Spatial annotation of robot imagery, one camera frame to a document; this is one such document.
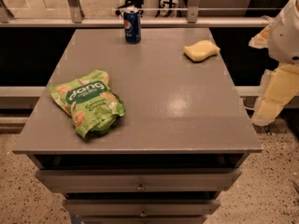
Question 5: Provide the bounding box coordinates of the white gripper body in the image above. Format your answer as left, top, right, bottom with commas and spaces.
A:
268, 0, 299, 63

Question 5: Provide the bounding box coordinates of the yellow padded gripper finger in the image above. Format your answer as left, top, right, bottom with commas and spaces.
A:
249, 25, 271, 49
251, 63, 299, 126

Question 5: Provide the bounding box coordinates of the green rice chip bag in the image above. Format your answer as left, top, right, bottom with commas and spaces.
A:
50, 70, 126, 138

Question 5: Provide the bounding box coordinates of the yellow sponge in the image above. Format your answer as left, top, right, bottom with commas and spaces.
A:
183, 40, 221, 63

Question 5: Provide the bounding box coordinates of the grey drawer cabinet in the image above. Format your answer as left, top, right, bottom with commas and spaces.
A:
14, 28, 262, 224

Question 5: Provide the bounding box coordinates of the blue pepsi can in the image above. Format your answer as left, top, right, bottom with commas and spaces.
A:
123, 7, 141, 44

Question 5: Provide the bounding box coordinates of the top grey drawer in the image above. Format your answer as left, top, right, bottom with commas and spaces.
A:
36, 169, 241, 193

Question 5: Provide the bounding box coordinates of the grey drawer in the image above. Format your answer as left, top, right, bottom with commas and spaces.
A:
64, 200, 220, 217
36, 169, 241, 193

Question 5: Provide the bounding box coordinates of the lower grey drawer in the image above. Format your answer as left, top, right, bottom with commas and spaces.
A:
64, 200, 220, 217

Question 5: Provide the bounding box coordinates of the metal railing frame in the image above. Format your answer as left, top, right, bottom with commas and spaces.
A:
0, 0, 284, 28

